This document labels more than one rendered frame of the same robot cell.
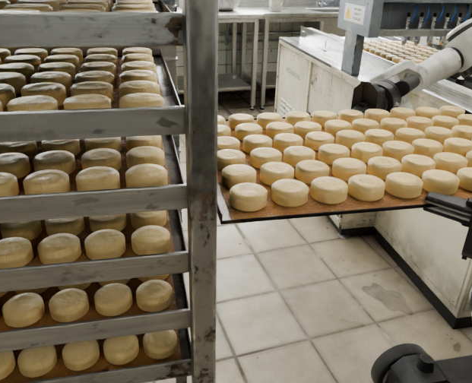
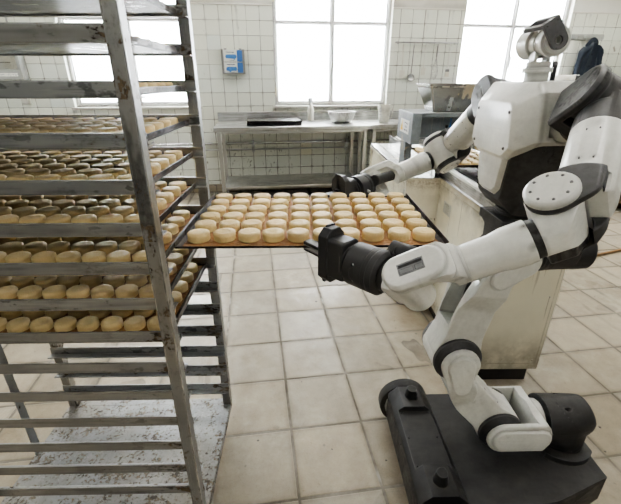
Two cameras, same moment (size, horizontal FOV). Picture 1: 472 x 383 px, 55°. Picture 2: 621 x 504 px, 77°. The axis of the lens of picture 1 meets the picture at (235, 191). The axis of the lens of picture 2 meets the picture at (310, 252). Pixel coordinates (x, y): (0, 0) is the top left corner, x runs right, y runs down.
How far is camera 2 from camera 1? 0.49 m
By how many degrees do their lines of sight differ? 11
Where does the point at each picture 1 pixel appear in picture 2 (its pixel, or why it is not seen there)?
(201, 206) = (147, 233)
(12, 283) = (61, 271)
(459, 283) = not seen: hidden behind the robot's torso
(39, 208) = (71, 230)
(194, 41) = (129, 146)
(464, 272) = not seen: hidden behind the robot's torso
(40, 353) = (89, 321)
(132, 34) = (107, 143)
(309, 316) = (351, 357)
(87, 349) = (114, 321)
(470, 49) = (436, 153)
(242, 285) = (307, 331)
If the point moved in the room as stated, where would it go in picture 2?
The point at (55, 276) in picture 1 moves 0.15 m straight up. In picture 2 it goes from (82, 269) to (65, 203)
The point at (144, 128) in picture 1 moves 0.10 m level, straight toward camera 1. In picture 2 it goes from (119, 191) to (94, 205)
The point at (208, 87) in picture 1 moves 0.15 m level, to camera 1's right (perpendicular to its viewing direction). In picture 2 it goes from (140, 169) to (215, 172)
